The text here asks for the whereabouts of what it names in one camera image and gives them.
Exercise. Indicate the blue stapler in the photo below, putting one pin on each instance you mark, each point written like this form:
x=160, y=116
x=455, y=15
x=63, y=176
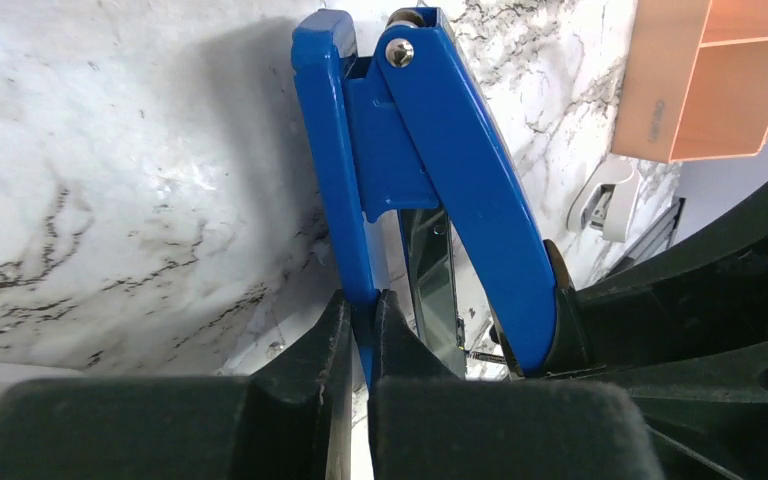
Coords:
x=407, y=130

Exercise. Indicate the peach plastic desk organizer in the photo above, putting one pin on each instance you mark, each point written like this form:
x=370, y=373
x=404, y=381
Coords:
x=696, y=82

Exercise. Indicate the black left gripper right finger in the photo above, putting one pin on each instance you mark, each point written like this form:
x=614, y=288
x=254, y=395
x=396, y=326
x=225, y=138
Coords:
x=425, y=422

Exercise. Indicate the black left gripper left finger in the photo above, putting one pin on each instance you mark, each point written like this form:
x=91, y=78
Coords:
x=290, y=419

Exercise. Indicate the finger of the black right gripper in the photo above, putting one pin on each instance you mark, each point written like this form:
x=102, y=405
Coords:
x=707, y=417
x=706, y=295

